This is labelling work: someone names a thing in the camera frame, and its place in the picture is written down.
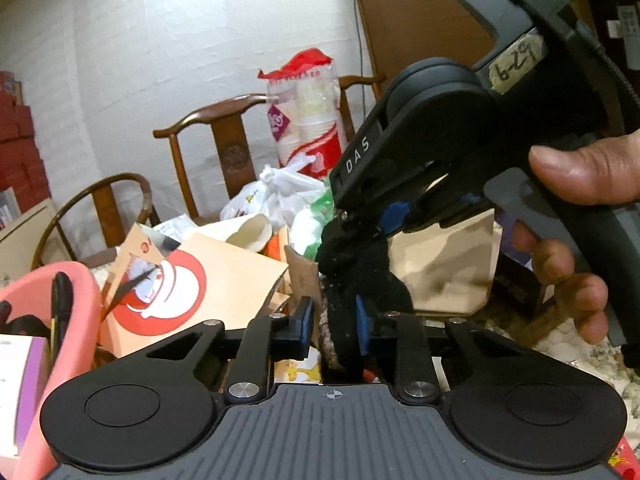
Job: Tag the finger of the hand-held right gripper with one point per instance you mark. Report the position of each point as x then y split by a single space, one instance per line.
357 157
395 217

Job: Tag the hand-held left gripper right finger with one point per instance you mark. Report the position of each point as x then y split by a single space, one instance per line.
362 332

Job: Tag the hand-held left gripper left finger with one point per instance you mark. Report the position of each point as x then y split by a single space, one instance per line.
304 332

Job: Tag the black sock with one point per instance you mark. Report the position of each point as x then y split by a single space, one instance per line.
350 270

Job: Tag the paper bag with red logo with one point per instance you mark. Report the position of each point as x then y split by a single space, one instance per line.
235 285

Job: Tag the pink plastic basin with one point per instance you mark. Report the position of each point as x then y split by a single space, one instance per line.
80 290

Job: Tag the person's right hand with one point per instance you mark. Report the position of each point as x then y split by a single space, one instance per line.
590 170

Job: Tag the brown cardboard piece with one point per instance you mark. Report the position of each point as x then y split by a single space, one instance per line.
300 275

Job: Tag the pack of paper cups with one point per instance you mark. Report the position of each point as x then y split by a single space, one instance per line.
310 120

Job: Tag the brown paper bag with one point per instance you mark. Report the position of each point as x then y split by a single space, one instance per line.
450 270

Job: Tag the white plastic bag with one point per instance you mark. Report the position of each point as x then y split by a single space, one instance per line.
285 185

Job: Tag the green plastic bag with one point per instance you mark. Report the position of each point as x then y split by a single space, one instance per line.
307 225

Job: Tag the wooden door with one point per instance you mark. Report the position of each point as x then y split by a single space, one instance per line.
410 10

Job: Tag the high back wooden chair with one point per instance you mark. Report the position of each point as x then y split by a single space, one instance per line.
235 155

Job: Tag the round back wooden chair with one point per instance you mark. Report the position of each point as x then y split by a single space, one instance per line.
65 210

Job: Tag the white and purple box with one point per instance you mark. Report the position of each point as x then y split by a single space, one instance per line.
20 385

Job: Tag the beige cardboard box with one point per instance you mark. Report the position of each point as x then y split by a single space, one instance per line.
30 232

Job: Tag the stack of red boxes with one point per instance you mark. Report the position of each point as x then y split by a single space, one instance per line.
20 150

